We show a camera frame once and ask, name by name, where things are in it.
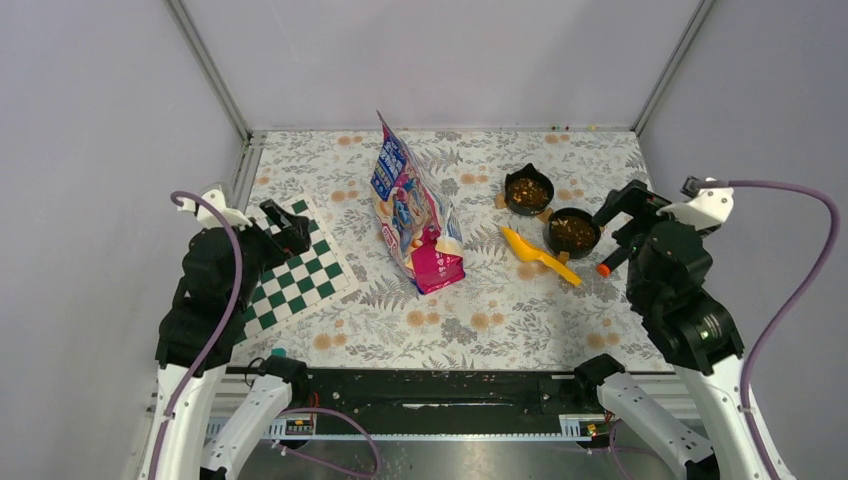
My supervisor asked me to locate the yellow plastic scoop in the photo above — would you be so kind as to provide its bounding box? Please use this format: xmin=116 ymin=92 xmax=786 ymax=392
xmin=500 ymin=226 xmax=582 ymax=287

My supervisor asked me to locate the pink blue pet food bag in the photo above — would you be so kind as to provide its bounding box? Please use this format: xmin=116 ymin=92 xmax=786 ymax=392
xmin=370 ymin=121 xmax=465 ymax=295

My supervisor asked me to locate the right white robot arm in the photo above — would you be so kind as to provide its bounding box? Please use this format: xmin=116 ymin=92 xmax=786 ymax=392
xmin=573 ymin=179 xmax=791 ymax=479

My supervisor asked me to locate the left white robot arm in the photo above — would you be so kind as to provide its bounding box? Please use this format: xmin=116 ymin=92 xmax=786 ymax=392
xmin=138 ymin=190 xmax=311 ymax=479

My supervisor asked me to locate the black pet bowl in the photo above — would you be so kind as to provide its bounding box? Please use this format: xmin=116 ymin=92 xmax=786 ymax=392
xmin=537 ymin=207 xmax=602 ymax=261
xmin=495 ymin=163 xmax=554 ymax=217

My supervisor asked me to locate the black marker orange tip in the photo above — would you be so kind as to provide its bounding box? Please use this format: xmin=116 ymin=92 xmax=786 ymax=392
xmin=596 ymin=246 xmax=633 ymax=277

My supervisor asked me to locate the green white chessboard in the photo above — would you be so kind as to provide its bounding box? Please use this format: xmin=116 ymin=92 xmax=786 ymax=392
xmin=236 ymin=195 xmax=359 ymax=350

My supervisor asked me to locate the floral table mat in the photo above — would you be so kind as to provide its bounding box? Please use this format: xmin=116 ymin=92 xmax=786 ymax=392
xmin=236 ymin=131 xmax=667 ymax=372

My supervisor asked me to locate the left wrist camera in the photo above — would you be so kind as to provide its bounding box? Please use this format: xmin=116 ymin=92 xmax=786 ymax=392
xmin=170 ymin=185 xmax=253 ymax=230

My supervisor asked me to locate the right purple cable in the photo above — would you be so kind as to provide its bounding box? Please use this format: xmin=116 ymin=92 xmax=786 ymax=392
xmin=608 ymin=178 xmax=841 ymax=480

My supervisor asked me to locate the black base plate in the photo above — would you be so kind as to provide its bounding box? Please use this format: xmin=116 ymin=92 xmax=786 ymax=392
xmin=228 ymin=368 xmax=639 ymax=437

